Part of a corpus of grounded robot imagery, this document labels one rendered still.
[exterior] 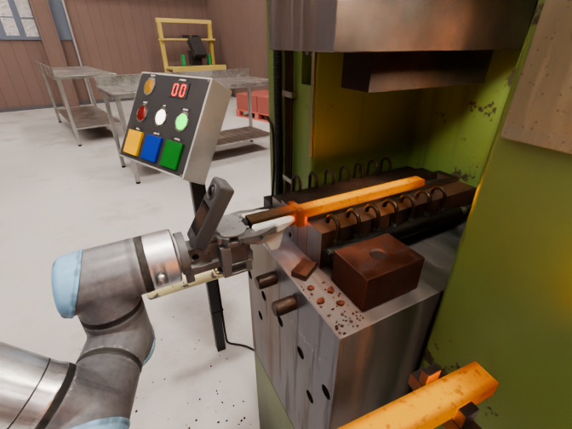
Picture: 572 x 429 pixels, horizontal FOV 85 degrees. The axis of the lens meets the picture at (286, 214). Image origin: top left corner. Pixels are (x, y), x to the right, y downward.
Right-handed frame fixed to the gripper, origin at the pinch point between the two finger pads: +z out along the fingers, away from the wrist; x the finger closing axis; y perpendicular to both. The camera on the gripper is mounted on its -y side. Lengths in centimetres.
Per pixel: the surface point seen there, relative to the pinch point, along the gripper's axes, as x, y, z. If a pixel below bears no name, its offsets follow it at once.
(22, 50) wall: -840, -15, -166
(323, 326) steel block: 18.2, 9.8, -3.1
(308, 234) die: 3.3, 3.5, 3.0
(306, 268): 7.6, 7.4, 0.0
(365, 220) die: 7.4, 1.0, 12.9
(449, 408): 37.0, 3.0, -1.5
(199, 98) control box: -43.6, -15.0, -3.0
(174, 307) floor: -95, 100, -21
